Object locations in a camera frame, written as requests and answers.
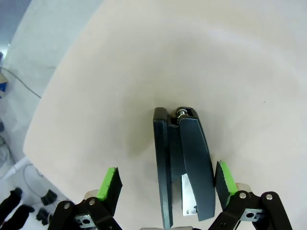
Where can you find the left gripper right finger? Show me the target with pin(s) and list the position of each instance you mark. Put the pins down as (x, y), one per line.
(224, 182)

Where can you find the black lumpy object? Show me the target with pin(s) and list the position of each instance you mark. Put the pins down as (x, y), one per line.
(14, 206)
(48, 197)

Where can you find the white and blue box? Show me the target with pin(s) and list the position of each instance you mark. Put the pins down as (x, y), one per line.
(3, 83)

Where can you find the dark stapler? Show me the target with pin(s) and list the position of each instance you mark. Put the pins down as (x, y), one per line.
(192, 143)

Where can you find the white plastic tube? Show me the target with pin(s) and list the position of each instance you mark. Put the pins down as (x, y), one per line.
(16, 167)

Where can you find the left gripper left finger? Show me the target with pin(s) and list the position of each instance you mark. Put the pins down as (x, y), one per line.
(109, 187)

